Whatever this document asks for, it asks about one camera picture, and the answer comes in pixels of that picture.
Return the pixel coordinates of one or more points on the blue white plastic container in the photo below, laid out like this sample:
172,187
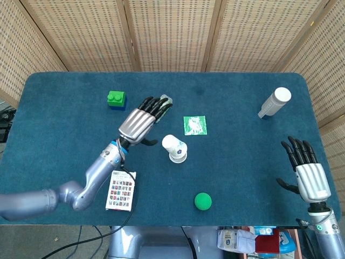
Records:
287,240

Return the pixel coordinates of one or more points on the green white sachet packet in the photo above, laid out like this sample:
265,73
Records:
195,125

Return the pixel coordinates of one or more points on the dark red box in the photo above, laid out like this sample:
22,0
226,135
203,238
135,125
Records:
266,244

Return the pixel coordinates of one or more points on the white box with coloured pictures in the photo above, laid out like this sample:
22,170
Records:
121,194

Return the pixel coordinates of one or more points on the green toy building brick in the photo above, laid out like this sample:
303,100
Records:
116,97

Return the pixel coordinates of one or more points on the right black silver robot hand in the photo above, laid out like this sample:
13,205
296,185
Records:
312,183

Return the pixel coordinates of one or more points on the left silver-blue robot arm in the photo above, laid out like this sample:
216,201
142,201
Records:
94,175

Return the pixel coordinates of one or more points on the black floor equipment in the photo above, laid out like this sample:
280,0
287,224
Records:
5,129

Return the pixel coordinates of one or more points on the white plastic pack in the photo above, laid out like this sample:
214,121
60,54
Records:
234,241

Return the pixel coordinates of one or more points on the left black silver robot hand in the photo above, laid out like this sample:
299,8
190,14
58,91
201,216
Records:
136,125

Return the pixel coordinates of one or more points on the green foam ball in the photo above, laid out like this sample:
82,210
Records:
203,201

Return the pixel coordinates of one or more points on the light blue white carton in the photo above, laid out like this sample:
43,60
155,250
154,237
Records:
263,231

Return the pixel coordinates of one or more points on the clear bottle with green label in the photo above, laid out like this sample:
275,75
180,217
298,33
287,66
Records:
165,96

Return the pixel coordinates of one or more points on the woven bamboo folding screen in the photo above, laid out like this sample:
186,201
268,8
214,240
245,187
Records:
172,35

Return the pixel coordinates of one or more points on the blue felt table cover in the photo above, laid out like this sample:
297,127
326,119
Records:
229,167

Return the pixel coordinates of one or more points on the blue toy building brick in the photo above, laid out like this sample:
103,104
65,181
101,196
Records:
118,108

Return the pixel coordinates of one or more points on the white grey tall bottle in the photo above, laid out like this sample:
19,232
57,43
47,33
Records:
273,103

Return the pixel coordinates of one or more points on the silver-blue robot torso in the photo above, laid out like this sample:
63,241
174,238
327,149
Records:
129,242

